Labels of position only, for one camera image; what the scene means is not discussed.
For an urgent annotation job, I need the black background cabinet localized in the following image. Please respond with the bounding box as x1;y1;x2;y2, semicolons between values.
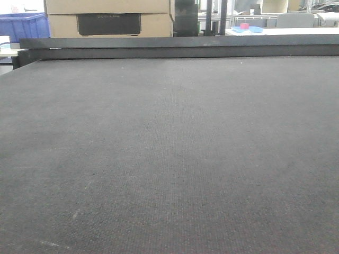
174;0;199;37

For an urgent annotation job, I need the black vertical post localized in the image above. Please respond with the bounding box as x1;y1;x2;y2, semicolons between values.
219;0;228;36

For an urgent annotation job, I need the black conveyor end rail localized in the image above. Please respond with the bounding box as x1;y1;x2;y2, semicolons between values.
18;34;338;67

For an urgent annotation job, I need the white background table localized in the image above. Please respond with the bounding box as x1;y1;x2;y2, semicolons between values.
225;27;339;36

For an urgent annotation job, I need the blue plastic crate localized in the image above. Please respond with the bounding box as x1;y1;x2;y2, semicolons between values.
1;13;51;43

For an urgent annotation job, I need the upper cardboard box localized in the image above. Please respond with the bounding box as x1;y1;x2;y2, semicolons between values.
46;0;175;14

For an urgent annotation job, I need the blue tray on table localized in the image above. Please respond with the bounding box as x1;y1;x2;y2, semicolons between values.
231;26;263;33

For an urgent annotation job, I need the black conveyor belt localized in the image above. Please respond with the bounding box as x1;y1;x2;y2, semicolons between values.
1;57;338;253

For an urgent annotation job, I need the lower cardboard box black label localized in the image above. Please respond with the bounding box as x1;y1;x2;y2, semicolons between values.
47;12;174;39

